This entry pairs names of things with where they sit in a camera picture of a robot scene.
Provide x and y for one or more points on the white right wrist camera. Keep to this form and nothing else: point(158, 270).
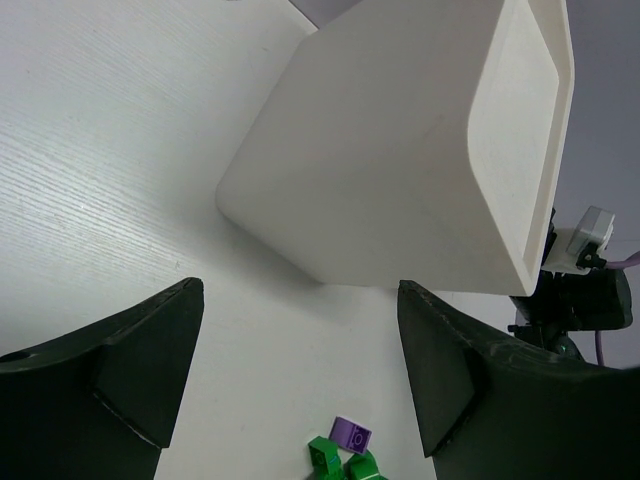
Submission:
point(578, 250)

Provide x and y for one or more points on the white drawer cabinet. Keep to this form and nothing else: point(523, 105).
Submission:
point(413, 140)

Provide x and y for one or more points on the small green lego brick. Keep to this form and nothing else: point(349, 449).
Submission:
point(324, 456)

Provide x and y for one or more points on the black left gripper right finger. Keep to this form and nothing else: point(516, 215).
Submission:
point(490, 406)

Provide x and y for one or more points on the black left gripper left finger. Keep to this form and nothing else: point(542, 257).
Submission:
point(102, 401)

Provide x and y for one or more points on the purple 2x2 lego brick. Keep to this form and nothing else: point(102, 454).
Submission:
point(350, 435)

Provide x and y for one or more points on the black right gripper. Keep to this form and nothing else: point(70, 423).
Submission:
point(564, 303)

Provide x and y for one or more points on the green 2x2 lego brick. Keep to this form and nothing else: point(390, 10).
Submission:
point(363, 467)

